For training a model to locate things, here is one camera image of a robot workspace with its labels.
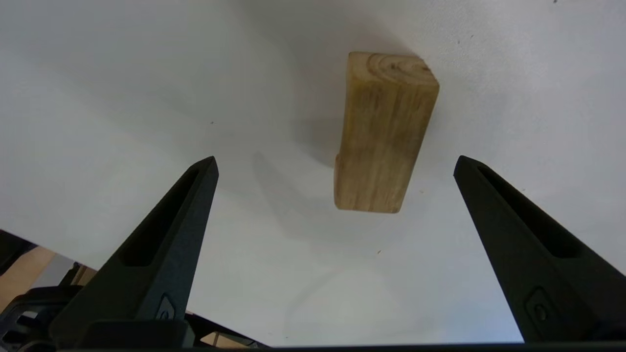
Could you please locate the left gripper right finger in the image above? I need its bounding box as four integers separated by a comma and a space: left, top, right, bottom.
453, 155, 626, 344

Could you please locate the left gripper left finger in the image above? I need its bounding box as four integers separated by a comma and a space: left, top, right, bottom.
49, 156, 220, 346

